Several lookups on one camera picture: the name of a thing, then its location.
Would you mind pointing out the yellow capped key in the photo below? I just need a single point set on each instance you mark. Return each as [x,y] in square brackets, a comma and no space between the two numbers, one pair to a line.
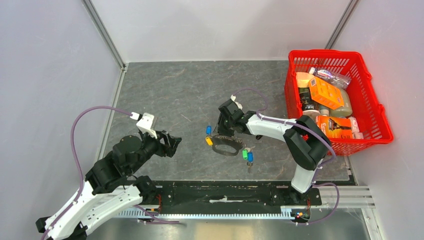
[209,141]

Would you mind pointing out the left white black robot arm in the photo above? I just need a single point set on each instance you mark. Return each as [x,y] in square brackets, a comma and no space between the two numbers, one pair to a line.
[108,189]

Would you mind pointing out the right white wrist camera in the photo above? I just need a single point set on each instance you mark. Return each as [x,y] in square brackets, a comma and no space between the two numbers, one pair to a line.
[233,98]

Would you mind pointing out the yellow sponge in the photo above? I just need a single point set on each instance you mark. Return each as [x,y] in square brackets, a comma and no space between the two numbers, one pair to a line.
[303,79]

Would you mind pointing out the beige soap pouch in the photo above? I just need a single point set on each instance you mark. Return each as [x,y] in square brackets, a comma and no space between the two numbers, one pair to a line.
[343,111]

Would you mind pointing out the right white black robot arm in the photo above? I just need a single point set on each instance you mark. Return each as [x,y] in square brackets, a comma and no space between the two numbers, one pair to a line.
[306,142]

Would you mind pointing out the red plastic basket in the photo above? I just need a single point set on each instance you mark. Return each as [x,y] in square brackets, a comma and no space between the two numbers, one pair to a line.
[368,111]

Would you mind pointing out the green capped key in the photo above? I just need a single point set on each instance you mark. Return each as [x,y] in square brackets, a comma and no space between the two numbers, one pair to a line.
[244,154]

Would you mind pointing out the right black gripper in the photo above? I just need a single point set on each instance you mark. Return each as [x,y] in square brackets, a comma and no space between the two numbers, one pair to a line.
[221,127]

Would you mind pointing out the orange carton box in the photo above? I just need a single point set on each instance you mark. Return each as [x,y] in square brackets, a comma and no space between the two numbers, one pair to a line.
[325,93]

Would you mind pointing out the dark green bottle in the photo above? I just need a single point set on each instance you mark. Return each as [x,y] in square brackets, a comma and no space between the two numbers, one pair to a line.
[308,105]

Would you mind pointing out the clear plastic bottle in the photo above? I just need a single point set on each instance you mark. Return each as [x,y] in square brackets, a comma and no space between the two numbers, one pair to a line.
[338,80]

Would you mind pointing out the leopard print wrist strap keyring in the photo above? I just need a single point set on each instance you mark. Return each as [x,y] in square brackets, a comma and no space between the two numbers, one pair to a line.
[226,146]

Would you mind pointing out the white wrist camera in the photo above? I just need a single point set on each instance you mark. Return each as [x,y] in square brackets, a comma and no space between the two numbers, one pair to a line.
[147,124]
[233,98]

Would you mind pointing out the orange razor package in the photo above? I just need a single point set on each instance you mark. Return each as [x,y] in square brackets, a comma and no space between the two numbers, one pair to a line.
[335,127]

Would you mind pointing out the black mounting base plate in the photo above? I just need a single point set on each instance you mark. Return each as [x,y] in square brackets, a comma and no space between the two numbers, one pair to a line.
[235,189]

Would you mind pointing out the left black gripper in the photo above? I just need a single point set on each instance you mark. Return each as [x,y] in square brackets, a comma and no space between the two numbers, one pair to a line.
[168,148]

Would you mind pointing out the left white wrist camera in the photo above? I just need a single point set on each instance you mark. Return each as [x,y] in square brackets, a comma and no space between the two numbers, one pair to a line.
[147,124]

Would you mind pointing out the pink white packet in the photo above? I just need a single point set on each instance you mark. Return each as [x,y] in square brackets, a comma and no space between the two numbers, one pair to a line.
[356,134]

